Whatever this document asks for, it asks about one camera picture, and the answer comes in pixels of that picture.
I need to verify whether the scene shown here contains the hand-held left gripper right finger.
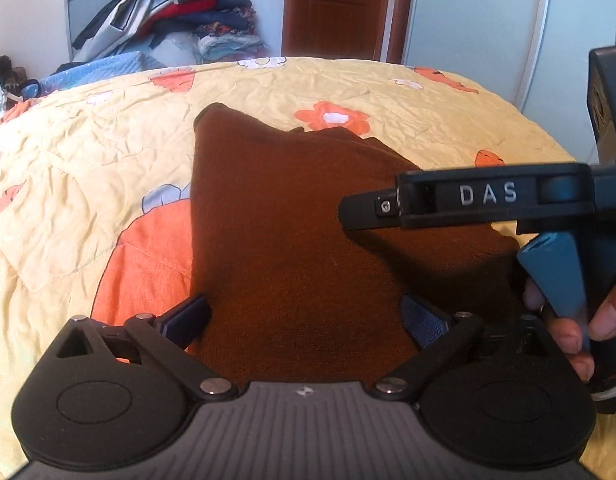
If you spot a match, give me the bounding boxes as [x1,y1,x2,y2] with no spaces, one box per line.
[369,294,556,401]

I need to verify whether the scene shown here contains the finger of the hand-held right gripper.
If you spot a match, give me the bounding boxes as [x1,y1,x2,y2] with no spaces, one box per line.
[337,186,403,232]

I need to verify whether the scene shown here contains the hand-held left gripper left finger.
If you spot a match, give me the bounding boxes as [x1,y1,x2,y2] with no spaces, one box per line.
[54,293,237,401]

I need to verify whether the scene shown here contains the brown knit sweater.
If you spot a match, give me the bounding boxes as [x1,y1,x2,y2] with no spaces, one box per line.
[188,102,527,397]

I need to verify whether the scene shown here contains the pile of mixed clothes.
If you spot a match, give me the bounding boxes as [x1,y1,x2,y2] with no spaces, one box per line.
[72,0,269,64]

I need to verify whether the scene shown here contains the person's right hand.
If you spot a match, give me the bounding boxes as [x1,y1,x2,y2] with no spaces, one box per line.
[522,280,616,384]

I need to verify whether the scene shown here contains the white sliding wardrobe door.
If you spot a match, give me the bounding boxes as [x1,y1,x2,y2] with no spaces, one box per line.
[402,0,616,147]

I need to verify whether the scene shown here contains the yellow floral quilt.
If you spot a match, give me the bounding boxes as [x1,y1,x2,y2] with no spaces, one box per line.
[0,55,616,480]

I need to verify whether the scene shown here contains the brown wooden door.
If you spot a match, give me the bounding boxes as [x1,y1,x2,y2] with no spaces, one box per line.
[281,0,417,64]

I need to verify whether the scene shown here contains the blue quilted blanket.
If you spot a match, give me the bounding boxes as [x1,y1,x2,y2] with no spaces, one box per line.
[37,51,169,97]

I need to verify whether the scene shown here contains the dark olive bag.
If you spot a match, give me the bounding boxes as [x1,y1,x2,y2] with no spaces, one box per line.
[0,54,28,92]

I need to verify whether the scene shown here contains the grey framed panel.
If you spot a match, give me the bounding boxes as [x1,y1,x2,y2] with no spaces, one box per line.
[63,0,135,62]

